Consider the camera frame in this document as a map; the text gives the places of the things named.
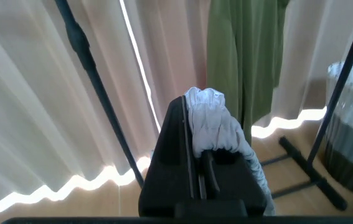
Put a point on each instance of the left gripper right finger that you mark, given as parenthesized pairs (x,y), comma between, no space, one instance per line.
(235,183)

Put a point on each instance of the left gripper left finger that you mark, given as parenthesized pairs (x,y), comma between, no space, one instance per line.
(167,180)

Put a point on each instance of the pale grey shorts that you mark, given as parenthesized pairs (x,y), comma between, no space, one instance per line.
(213,124)

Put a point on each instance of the green long-sleeved shirt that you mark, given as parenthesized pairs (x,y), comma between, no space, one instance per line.
(241,56)

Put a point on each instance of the black clothes rack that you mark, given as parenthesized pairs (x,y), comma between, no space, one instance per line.
(78,43)

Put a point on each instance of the beige curtain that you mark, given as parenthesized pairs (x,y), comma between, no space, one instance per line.
(23,93)

